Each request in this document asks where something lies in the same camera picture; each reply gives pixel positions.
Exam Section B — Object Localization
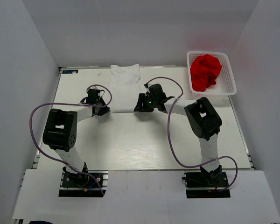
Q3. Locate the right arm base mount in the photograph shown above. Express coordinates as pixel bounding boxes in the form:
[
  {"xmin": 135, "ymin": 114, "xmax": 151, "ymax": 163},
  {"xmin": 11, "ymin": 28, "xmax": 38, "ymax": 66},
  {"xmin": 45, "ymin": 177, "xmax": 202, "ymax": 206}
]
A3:
[{"xmin": 182, "ymin": 172, "xmax": 231, "ymax": 199}]

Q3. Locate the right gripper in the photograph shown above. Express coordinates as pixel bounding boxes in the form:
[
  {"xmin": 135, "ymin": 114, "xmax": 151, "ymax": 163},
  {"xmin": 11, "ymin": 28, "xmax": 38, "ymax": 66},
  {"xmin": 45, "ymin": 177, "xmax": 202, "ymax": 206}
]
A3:
[{"xmin": 134, "ymin": 93, "xmax": 158, "ymax": 112}]

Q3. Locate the red t shirt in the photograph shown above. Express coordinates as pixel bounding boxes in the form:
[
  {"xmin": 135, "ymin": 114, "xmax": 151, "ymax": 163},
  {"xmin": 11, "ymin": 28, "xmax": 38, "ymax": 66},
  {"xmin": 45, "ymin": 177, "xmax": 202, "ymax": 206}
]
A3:
[{"xmin": 189, "ymin": 54, "xmax": 222, "ymax": 92}]

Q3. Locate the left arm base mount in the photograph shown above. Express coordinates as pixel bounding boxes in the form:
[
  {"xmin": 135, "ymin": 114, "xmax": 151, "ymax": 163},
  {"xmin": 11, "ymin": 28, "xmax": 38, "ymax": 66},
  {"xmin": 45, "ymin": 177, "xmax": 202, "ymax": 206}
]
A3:
[{"xmin": 58, "ymin": 171, "xmax": 108, "ymax": 198}]

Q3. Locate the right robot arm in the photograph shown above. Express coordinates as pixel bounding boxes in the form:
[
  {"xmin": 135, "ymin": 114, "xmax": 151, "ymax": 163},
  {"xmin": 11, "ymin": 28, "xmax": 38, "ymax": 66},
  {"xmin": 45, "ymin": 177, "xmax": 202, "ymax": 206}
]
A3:
[{"xmin": 134, "ymin": 84, "xmax": 222, "ymax": 186}]

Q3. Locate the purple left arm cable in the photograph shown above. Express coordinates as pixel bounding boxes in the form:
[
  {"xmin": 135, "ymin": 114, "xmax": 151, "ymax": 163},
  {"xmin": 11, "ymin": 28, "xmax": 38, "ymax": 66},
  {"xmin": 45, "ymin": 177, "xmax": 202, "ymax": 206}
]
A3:
[{"xmin": 29, "ymin": 84, "xmax": 112, "ymax": 196}]

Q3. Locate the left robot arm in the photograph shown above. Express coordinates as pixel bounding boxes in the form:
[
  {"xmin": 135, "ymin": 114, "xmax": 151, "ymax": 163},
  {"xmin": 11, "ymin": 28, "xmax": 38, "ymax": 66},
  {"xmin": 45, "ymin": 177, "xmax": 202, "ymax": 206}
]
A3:
[{"xmin": 42, "ymin": 87, "xmax": 110, "ymax": 186}]

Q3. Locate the white t shirt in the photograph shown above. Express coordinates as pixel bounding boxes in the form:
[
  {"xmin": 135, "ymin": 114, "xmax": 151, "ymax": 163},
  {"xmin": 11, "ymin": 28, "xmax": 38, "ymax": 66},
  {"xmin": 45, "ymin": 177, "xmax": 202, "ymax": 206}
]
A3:
[{"xmin": 109, "ymin": 64, "xmax": 141, "ymax": 113}]

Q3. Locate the white plastic basket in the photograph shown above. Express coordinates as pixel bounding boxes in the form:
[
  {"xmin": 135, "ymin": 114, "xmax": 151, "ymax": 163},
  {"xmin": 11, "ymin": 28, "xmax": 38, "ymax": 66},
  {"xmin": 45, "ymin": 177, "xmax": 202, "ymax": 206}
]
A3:
[{"xmin": 186, "ymin": 51, "xmax": 237, "ymax": 99}]

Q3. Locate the blue label sticker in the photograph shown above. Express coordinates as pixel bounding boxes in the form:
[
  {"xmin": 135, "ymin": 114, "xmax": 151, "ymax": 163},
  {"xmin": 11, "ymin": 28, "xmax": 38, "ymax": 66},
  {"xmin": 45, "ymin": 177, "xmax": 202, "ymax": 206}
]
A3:
[{"xmin": 62, "ymin": 70, "xmax": 78, "ymax": 74}]

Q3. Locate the dark blue object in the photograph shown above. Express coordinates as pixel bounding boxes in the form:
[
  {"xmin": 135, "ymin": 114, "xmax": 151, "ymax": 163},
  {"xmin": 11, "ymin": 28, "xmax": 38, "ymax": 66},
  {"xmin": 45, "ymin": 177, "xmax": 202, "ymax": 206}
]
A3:
[{"xmin": 29, "ymin": 220, "xmax": 52, "ymax": 224}]

